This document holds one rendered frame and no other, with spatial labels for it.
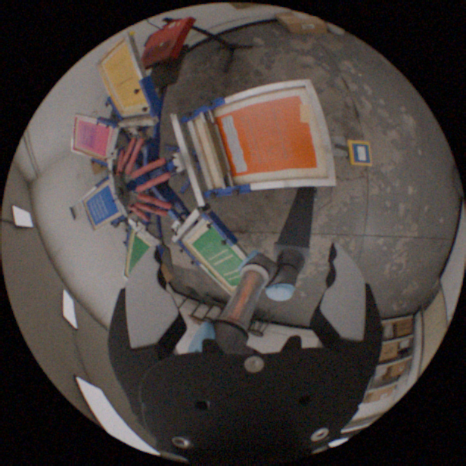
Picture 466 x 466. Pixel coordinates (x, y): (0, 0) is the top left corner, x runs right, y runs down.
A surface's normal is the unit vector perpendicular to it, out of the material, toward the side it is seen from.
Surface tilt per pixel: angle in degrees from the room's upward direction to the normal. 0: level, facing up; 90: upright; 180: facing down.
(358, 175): 0
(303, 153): 0
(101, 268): 90
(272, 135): 0
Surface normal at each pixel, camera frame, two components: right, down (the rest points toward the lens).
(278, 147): -0.45, 0.54
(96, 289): 0.85, 0.03
